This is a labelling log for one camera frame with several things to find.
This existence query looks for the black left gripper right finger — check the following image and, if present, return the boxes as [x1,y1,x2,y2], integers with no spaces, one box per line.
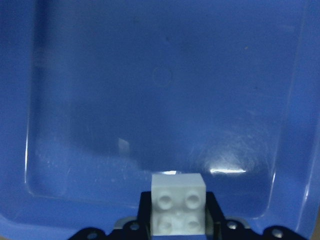
[205,191,305,240]

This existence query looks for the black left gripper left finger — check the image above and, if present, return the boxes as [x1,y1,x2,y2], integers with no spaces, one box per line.
[70,191,152,240]

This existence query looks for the white block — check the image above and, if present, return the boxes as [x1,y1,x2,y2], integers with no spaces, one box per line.
[150,173,206,237]

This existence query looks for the blue plastic tray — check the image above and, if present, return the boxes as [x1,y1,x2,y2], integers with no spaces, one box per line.
[0,0,320,240]

